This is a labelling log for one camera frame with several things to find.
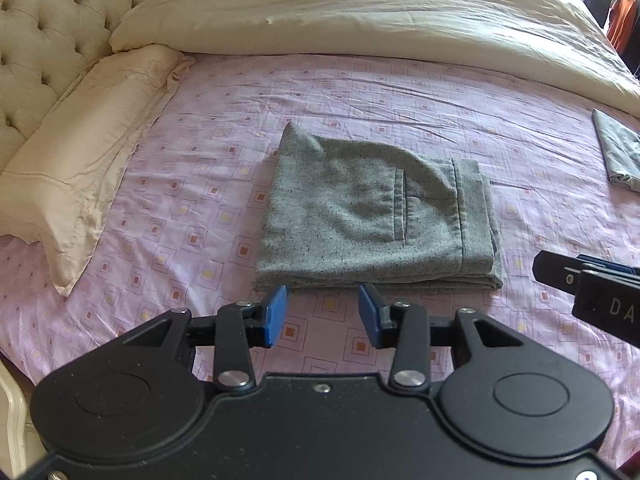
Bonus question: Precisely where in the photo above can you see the grey speckled pants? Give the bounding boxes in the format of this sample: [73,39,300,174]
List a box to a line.
[255,122,504,292]

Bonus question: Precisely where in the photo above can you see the folded green-grey garment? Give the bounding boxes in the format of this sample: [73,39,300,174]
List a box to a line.
[591,110,640,193]

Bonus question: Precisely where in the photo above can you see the purple patterned bed sheet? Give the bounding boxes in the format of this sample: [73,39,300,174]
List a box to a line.
[1,55,639,465]

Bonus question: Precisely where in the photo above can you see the cream duvet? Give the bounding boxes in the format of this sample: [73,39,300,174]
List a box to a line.
[111,0,639,115]

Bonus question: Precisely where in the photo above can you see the hanging dark and orange clothes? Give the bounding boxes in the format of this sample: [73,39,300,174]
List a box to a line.
[582,0,639,78]

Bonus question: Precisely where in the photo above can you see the beige pillow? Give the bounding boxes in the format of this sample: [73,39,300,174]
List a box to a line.
[1,44,195,297]

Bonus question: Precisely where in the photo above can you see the beige tufted headboard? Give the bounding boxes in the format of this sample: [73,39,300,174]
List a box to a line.
[0,0,145,165]

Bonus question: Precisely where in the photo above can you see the cream bed frame corner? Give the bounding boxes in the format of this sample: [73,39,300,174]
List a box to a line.
[0,364,46,479]

